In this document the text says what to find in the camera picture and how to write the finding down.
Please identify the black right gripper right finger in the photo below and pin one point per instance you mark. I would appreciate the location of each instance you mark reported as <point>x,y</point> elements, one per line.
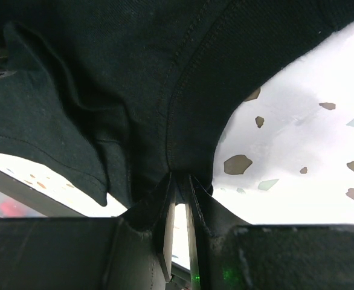
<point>228,253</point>

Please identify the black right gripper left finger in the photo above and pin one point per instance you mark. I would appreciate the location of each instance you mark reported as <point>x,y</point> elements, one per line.
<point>74,253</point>

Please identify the black t shirt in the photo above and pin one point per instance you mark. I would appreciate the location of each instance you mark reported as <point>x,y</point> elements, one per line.
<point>114,95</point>

